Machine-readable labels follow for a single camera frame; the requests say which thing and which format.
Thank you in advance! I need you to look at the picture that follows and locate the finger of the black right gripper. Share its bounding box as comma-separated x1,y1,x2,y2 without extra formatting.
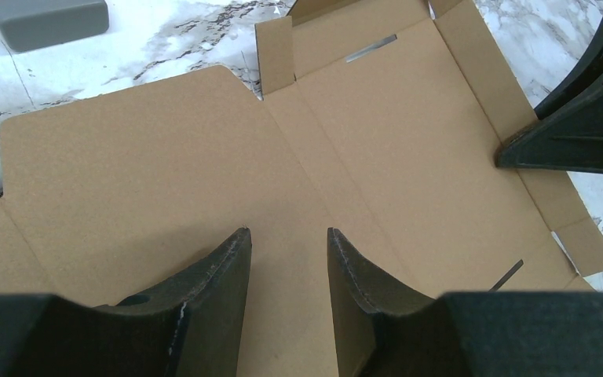
535,17,603,120
495,73,603,174

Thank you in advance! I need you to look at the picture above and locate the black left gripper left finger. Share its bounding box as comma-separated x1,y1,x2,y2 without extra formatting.
0,228,252,376

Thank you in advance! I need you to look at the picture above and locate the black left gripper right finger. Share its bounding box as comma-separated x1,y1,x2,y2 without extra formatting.
327,228,603,376

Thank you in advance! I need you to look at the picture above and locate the brown cardboard box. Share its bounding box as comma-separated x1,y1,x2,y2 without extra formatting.
0,1,603,376

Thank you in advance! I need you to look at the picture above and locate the pink whiteboard eraser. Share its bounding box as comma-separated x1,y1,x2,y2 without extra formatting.
0,0,110,52

